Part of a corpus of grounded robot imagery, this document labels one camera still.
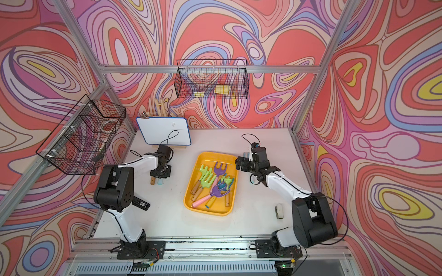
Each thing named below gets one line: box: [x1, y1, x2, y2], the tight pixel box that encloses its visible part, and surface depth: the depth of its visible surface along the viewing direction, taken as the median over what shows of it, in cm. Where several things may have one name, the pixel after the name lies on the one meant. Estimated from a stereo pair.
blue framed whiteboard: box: [135, 116, 192, 147], surface depth 98 cm
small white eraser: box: [274, 203, 284, 220], surface depth 83 cm
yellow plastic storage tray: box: [183, 151, 239, 217], surface depth 93 cm
